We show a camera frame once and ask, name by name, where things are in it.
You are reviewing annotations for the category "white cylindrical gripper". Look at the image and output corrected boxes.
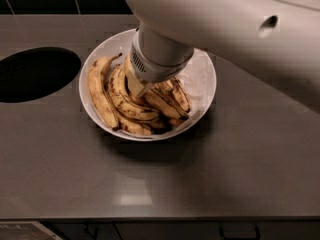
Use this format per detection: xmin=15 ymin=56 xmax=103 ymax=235
xmin=126 ymin=23 xmax=194 ymax=98

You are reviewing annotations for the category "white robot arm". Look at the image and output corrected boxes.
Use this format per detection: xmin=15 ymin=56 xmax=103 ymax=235
xmin=125 ymin=0 xmax=320 ymax=111

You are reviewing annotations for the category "curved spotted middle banana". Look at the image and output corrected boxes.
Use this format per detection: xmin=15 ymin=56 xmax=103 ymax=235
xmin=108 ymin=65 xmax=160 ymax=122

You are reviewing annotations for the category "upper spotted yellow banana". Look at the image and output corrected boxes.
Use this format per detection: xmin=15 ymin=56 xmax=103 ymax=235
xmin=155 ymin=80 xmax=173 ymax=95

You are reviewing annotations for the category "spotted yellow banana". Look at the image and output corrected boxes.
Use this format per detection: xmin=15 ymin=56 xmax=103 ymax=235
xmin=88 ymin=54 xmax=121 ymax=130
xmin=155 ymin=80 xmax=173 ymax=95

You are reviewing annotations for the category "dark brown overripe banana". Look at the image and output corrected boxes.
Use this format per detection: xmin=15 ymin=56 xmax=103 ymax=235
xmin=169 ymin=77 xmax=191 ymax=113

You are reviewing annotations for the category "bottom yellow banana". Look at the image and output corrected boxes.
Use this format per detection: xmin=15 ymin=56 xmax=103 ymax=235
xmin=117 ymin=113 xmax=152 ymax=136

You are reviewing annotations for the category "leftmost spotted yellow banana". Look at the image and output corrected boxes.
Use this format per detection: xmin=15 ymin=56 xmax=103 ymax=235
xmin=88 ymin=54 xmax=121 ymax=130

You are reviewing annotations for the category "white paper liner in bowl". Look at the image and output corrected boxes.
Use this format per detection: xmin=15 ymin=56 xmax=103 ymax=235
xmin=175 ymin=50 xmax=216 ymax=134

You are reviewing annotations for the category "white ceramic bowl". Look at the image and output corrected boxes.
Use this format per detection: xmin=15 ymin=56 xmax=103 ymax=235
xmin=78 ymin=28 xmax=218 ymax=142

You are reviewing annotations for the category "printed paper at bottom left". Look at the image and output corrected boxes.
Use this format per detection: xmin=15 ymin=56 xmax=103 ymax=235
xmin=0 ymin=221 xmax=64 ymax=240

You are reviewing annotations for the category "black drawer handle right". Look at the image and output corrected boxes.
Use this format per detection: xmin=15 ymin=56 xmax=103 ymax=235
xmin=219 ymin=225 xmax=261 ymax=240

